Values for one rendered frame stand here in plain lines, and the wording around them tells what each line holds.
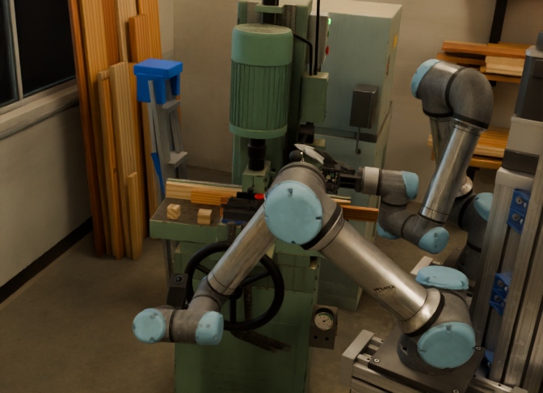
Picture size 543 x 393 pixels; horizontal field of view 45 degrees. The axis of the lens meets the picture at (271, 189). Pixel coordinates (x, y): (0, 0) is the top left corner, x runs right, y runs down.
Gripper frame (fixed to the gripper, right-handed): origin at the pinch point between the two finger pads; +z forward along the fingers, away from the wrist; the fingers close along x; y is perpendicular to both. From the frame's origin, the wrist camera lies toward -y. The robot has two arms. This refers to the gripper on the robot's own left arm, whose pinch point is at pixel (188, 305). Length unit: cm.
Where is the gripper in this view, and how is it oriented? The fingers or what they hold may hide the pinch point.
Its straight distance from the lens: 183.9
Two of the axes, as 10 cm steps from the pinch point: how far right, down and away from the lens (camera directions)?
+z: 1.4, 1.0, 9.9
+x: 9.9, 0.4, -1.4
